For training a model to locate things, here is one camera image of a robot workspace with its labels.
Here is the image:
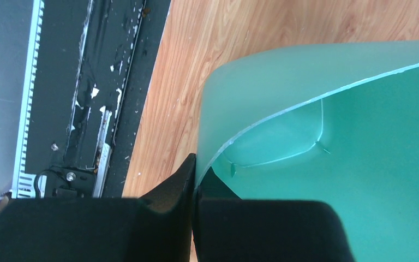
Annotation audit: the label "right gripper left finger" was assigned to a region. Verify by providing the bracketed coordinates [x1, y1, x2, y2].
[0, 153, 196, 261]

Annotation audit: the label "green plastic bin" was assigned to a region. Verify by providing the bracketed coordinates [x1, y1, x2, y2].
[195, 40, 419, 261]

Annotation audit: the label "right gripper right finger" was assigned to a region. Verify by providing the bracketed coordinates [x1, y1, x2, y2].
[193, 170, 355, 261]

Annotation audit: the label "aluminium frame rails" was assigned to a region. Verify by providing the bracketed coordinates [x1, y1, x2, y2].
[10, 0, 45, 199]

